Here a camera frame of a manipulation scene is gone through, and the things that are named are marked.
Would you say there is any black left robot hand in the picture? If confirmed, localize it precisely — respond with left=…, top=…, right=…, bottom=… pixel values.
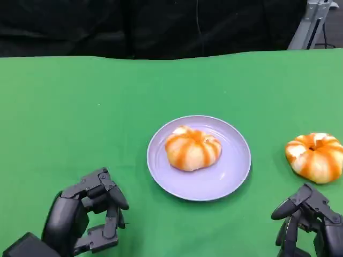
left=41, top=167, right=130, bottom=257

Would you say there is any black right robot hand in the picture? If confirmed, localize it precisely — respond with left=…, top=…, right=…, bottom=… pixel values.
left=270, top=183, right=343, bottom=257

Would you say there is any orange and white bread roll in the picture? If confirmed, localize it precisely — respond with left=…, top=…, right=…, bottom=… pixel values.
left=165, top=125, right=222, bottom=172
left=285, top=132, right=343, bottom=184

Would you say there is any lilac plate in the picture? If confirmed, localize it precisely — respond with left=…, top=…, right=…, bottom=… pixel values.
left=146, top=115, right=252, bottom=201

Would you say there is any green table cloth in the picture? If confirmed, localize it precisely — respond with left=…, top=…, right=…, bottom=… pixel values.
left=0, top=48, right=343, bottom=257

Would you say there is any black backdrop curtain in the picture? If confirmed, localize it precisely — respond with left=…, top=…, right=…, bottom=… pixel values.
left=0, top=0, right=309, bottom=60

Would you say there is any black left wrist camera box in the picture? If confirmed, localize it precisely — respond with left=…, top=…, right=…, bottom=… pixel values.
left=1, top=232, right=59, bottom=257

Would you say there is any black cable by frame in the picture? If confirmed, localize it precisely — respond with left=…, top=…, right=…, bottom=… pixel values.
left=321, top=20, right=337, bottom=49

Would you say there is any grey metal frame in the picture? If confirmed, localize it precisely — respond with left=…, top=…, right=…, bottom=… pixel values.
left=287, top=0, right=334, bottom=50

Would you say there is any thin black hanging cable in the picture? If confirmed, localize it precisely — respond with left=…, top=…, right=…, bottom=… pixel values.
left=195, top=0, right=203, bottom=34

